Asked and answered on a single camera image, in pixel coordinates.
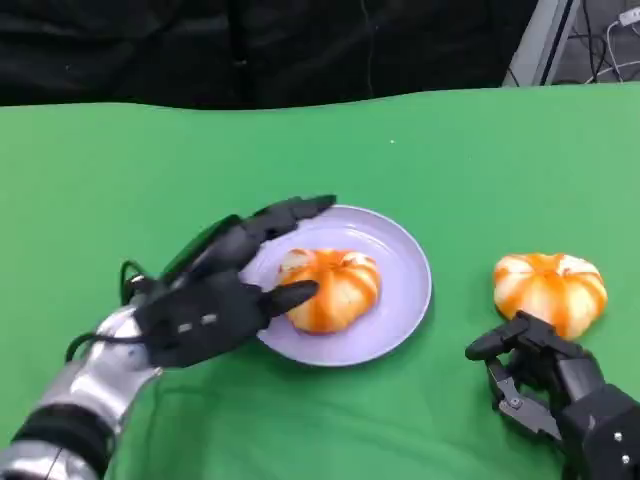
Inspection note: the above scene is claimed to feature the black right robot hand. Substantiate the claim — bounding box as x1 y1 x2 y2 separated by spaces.
464 310 640 480

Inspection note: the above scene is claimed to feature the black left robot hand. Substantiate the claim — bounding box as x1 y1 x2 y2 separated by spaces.
132 194 337 370

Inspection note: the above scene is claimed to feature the orange and white bread roll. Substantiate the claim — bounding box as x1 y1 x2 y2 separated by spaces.
277 248 382 335
493 252 609 341

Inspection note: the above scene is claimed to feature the green table cloth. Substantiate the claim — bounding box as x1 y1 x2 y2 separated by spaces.
0 82 640 480

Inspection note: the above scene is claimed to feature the lilac plate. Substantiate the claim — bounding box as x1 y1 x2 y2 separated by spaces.
238 204 433 368

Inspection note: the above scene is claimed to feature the black backdrop curtain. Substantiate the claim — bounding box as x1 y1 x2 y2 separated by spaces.
0 0 539 110

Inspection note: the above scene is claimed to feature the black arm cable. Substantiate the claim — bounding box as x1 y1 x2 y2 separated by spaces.
118 259 156 306
64 330 149 364

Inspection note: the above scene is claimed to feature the white cable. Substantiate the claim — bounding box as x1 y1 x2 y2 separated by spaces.
584 19 640 84

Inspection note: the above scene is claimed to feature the grey metal frame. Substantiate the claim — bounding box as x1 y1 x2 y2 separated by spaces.
502 0 584 87

